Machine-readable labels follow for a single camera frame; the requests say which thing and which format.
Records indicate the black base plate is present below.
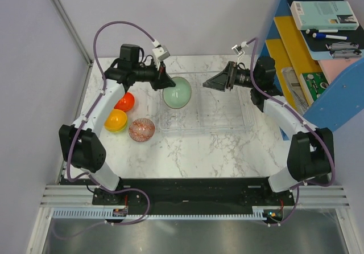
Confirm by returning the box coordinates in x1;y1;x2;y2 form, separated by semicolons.
92;178;294;214

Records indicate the white marker black cap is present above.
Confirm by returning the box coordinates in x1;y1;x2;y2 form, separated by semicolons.
305;29;339;34

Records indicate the purple cable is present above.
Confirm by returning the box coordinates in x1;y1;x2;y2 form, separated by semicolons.
246;36;336;227
52;21;160;239

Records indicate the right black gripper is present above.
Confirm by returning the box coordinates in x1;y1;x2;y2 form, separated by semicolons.
203;62;259;92

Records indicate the yellow plastic bowl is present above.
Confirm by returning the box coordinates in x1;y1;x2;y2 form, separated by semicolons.
104;109;128;127

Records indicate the aluminium frame rail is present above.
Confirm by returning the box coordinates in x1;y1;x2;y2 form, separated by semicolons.
40;185;93;207

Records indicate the green circuit board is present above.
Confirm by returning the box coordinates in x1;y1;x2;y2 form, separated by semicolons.
299;72;329;106

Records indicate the clear plastic dish rack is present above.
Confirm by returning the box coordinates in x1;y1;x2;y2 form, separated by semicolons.
159;71;255;134

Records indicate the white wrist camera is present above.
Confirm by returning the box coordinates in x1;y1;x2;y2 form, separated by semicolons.
231;41;249;63
152;39;170;62

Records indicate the black clipboard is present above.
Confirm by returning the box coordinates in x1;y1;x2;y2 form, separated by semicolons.
287;0;363;52

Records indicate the grey binder clip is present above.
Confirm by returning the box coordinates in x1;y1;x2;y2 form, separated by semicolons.
325;42;359;51
329;49;362;59

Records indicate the green plastic bowl underneath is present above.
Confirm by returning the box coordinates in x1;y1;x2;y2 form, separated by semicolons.
105;123;127;133

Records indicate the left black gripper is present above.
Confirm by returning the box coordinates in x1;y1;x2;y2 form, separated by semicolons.
132;59;175;92

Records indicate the blue wooden shelf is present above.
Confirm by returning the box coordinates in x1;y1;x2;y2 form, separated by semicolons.
260;0;363;128

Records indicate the white marker blue cap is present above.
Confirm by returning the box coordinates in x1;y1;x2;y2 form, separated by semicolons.
312;33;348;40

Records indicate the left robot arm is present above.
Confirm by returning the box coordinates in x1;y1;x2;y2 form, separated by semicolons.
59;42;176;204

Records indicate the lower grey binder clip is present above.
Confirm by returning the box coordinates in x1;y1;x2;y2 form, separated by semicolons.
329;49;362;59

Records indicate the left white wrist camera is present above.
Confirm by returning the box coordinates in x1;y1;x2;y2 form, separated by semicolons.
152;39;170;62

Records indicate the red patterned glass bowl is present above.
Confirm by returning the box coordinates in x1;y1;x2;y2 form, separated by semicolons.
129;118;155;142

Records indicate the upper grey binder clip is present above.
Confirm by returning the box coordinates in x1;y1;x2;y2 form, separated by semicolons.
325;42;359;51

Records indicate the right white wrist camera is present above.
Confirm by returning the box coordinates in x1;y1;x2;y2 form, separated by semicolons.
231;41;249;63

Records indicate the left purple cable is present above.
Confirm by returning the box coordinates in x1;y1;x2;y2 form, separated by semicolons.
52;21;160;239

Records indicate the red plastic bowl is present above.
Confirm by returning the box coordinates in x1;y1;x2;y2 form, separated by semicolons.
114;92;135;112

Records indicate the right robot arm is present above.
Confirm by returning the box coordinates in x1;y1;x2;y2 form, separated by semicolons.
202;56;336;205

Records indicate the green ceramic bowl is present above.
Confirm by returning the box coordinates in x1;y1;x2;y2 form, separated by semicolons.
162;77;192;109

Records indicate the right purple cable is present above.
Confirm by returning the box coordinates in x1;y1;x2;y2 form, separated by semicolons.
246;36;336;227

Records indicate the white slotted cable duct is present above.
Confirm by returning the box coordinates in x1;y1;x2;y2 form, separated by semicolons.
52;207;267;220

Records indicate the light green book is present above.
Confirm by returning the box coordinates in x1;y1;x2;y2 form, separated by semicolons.
290;1;359;31

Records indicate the clear bag with spiral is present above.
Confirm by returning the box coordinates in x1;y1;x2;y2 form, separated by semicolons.
282;67;309;115

